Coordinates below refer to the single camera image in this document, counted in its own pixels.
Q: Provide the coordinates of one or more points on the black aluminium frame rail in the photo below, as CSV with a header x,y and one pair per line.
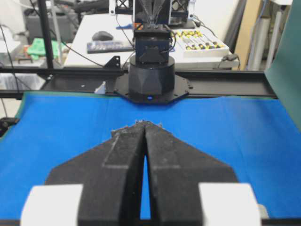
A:
x,y
204,84

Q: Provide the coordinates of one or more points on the screwdriver set white box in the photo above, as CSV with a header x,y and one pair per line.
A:
x,y
200,43

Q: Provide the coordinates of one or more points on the blue table cloth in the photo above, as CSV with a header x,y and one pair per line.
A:
x,y
255,136

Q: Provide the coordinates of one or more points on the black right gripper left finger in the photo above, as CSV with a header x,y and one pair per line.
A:
x,y
99,187

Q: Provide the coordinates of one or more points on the green cloth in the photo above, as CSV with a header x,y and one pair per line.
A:
x,y
37,49

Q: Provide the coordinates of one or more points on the white background table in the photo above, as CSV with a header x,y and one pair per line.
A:
x,y
121,29

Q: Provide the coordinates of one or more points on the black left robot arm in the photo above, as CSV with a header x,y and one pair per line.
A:
x,y
151,77

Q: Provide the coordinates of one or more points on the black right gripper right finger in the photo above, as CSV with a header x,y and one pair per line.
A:
x,y
188,187

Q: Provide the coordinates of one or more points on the green side board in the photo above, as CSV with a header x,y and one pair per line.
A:
x,y
284,74

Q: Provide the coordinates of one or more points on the black vertical frame post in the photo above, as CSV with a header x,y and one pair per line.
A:
x,y
46,32

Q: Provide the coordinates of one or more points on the black computer mouse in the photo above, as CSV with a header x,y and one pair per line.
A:
x,y
102,36

